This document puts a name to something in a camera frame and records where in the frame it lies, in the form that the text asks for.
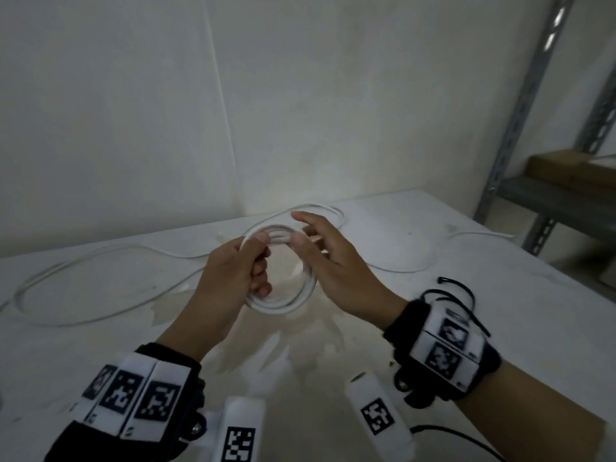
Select person's left hand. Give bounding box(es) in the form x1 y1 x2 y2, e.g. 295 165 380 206
190 231 274 350

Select person's right hand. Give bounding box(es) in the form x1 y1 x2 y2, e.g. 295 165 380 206
291 211 410 332

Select white cable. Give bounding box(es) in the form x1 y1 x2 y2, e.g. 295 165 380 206
239 225 318 317
12 203 515 328

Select bunch of black zip ties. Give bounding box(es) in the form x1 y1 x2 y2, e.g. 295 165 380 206
422 277 492 338

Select person's right forearm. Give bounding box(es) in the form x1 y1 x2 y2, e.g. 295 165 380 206
454 360 607 462

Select person's left forearm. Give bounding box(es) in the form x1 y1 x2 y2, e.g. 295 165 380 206
156 307 241 364

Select black left wristband white markers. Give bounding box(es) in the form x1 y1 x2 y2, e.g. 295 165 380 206
43 343 207 462

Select brown cardboard box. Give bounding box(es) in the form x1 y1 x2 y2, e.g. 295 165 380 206
524 150 616 203

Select grey metal shelf rack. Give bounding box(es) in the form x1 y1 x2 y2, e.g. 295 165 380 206
474 0 616 258

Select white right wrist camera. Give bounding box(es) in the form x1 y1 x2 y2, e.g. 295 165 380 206
345 372 417 462

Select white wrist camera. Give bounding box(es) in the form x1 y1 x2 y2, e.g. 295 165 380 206
200 397 268 462
345 372 417 462

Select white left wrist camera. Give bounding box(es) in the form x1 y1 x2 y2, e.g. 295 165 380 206
200 397 268 462

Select black right camera cable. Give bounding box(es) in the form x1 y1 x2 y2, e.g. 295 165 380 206
411 424 506 462

